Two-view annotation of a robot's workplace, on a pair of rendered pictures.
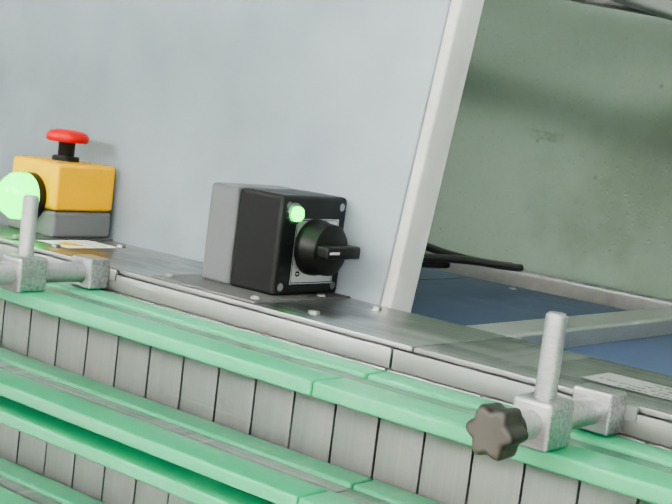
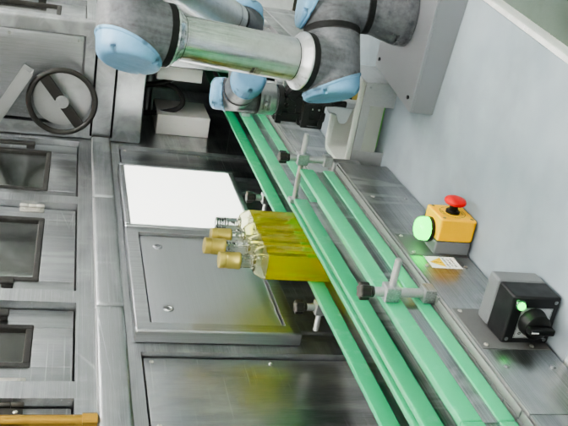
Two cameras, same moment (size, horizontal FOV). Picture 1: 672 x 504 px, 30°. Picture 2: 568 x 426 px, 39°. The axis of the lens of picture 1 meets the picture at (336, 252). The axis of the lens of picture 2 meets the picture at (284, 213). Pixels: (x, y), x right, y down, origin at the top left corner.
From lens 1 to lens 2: 0.52 m
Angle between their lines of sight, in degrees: 37
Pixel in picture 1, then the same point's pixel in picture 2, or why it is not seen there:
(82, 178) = (455, 226)
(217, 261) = (484, 310)
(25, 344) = not seen: hidden behind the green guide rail
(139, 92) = (494, 188)
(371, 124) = not seen: outside the picture
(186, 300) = (458, 330)
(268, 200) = (508, 295)
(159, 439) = (415, 401)
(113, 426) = (401, 385)
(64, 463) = not seen: hidden behind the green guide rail
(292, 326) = (490, 371)
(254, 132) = (534, 237)
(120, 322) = (412, 341)
